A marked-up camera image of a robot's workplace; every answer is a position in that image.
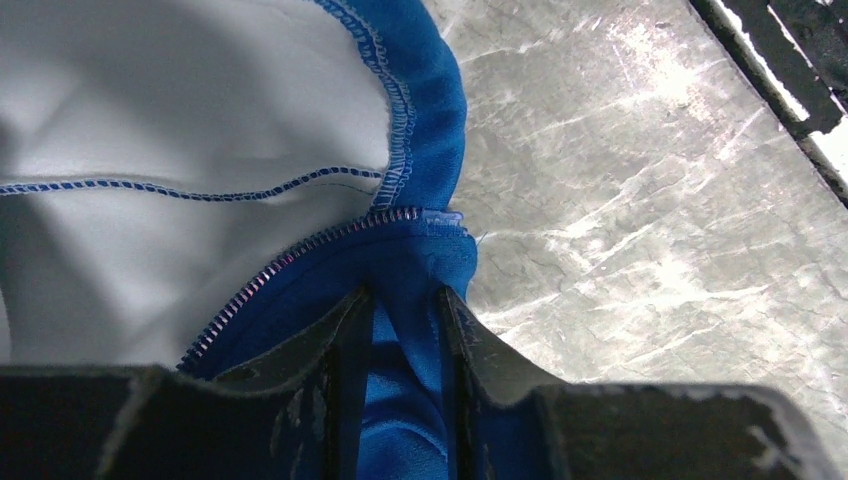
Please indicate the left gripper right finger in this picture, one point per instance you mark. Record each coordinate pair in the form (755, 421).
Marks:
(511, 419)

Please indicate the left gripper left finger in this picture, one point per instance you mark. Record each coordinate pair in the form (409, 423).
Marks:
(293, 412)

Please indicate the blue zip jacket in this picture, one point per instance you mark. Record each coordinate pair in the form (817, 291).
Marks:
(190, 184)

